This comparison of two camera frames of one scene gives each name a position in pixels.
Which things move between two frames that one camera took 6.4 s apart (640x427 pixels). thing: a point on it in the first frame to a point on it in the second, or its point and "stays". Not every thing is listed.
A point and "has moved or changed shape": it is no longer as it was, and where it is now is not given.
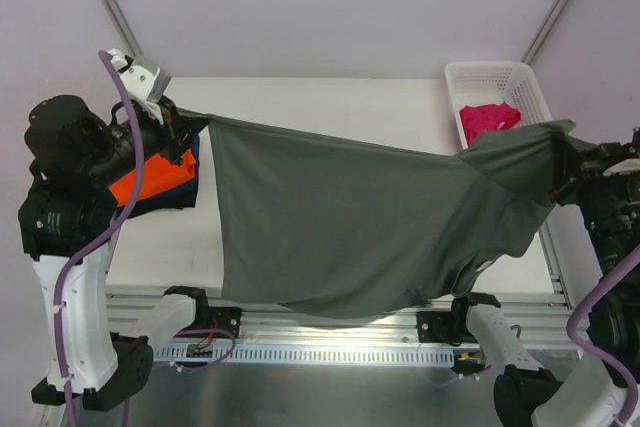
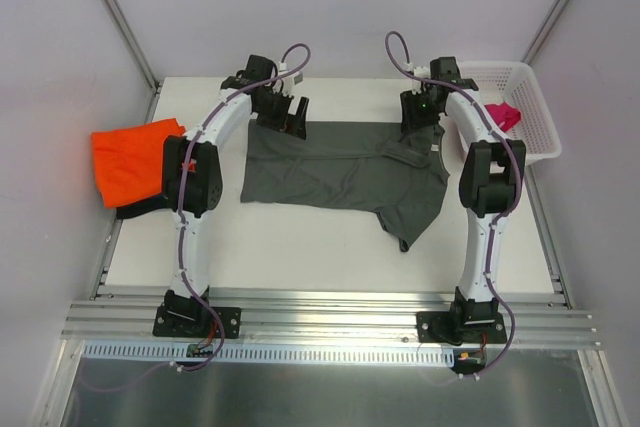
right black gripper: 567,173 to 417,117
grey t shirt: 332,227 has moved or changed shape
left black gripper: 175,132 to 282,114
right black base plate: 444,327 stays
